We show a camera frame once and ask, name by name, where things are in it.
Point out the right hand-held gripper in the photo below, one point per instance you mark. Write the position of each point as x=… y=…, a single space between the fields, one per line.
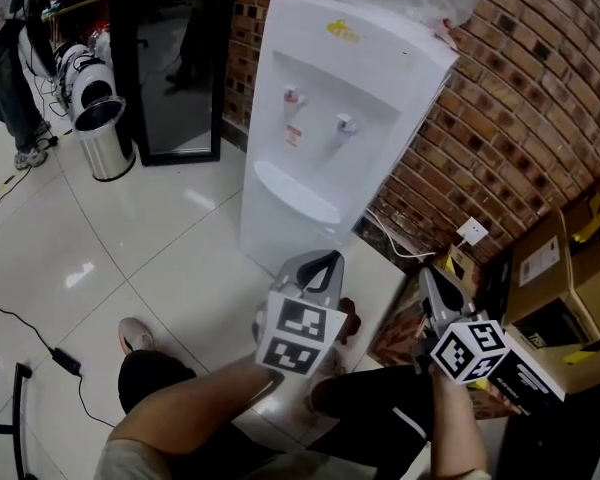
x=467 y=350

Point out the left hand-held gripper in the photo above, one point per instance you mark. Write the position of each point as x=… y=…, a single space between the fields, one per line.
x=295 y=333

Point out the brown cloth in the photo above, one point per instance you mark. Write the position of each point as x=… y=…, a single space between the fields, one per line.
x=349 y=320

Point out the white water dispenser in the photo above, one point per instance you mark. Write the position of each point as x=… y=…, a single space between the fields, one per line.
x=340 y=118

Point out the person's left forearm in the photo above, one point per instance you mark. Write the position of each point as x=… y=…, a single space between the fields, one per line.
x=195 y=408

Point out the black carton with blue stripe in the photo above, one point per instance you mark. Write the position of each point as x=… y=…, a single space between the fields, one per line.
x=495 y=288

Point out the white drip tray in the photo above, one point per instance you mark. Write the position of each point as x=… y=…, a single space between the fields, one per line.
x=295 y=193

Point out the person's brown right shoe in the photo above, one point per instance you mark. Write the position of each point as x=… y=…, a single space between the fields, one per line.
x=332 y=365

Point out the person's brown shoe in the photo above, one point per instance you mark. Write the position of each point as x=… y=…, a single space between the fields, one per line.
x=332 y=365
x=136 y=335

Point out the large labelled cardboard box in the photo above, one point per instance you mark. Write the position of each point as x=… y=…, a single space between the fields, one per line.
x=540 y=288

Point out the black and white carton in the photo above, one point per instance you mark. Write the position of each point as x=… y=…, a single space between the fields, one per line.
x=530 y=383

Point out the person's right leg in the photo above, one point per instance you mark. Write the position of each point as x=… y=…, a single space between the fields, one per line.
x=375 y=403

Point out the person's leg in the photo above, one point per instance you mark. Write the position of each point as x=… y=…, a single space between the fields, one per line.
x=375 y=403
x=150 y=378

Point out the red warning sticker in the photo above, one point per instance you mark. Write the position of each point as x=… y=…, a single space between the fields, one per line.
x=293 y=134

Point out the person's brown left shoe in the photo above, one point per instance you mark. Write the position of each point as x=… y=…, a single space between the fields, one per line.
x=136 y=335

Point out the person's left leg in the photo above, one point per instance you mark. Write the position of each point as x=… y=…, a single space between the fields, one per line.
x=150 y=378

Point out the steel trash bin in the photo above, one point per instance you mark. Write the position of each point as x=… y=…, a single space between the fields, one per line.
x=105 y=143

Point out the black glass-door fridge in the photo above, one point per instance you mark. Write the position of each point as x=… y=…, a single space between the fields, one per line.
x=175 y=68

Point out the person's light shirt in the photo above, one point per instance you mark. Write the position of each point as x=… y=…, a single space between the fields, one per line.
x=130 y=463

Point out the wooden table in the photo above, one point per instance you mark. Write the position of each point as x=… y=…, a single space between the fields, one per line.
x=75 y=8

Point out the black and white carried device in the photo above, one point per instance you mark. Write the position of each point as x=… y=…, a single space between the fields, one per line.
x=37 y=28

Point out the white wall socket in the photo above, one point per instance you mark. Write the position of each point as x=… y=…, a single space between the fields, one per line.
x=472 y=230

